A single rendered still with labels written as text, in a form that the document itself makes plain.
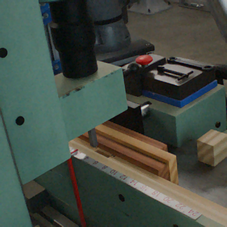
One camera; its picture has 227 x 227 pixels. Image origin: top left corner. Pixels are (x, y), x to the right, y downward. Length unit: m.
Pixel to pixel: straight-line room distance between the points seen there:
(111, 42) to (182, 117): 0.73
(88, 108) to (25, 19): 0.18
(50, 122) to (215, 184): 0.27
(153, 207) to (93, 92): 0.18
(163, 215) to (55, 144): 0.16
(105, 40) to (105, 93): 0.81
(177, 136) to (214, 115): 0.10
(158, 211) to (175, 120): 0.21
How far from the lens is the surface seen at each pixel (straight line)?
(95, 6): 1.47
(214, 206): 0.61
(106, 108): 0.69
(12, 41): 0.54
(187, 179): 0.73
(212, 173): 0.74
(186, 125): 0.80
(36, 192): 0.85
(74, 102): 0.65
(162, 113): 0.79
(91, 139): 0.73
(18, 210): 0.56
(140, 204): 0.64
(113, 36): 1.49
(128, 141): 0.73
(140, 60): 0.84
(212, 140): 0.75
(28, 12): 0.54
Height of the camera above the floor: 1.33
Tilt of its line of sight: 27 degrees down
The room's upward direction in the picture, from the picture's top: 9 degrees counter-clockwise
